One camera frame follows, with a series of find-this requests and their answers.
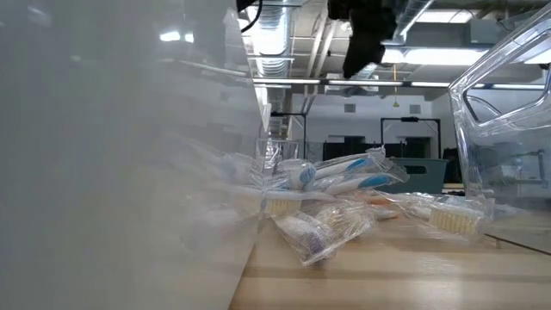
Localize white plastic bin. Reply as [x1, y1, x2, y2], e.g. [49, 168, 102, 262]
[0, 0, 273, 310]

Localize large clear plastic bin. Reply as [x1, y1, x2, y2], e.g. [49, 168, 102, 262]
[447, 2, 551, 255]

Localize ribbed silver air duct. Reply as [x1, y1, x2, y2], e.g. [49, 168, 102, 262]
[253, 3, 294, 79]

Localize long ceiling light bar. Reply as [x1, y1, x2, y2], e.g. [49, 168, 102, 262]
[252, 77, 548, 90]

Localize dark background equipment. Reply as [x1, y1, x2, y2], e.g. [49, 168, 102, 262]
[442, 146, 461, 184]

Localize small clear plastic bin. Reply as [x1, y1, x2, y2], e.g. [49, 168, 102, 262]
[255, 137, 301, 167]

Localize bright ceiling light panel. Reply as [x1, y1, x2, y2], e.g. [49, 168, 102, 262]
[381, 46, 492, 66]
[415, 9, 474, 25]

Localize black left wrist camera cable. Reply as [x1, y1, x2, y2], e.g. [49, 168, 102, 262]
[235, 0, 264, 34]

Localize yellow hanging pendant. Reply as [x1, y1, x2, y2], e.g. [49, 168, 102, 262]
[391, 64, 400, 109]

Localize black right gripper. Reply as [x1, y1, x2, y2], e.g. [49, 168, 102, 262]
[325, 0, 399, 80]

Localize teal plastic basket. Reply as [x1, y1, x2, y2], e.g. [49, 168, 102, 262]
[377, 157, 449, 195]

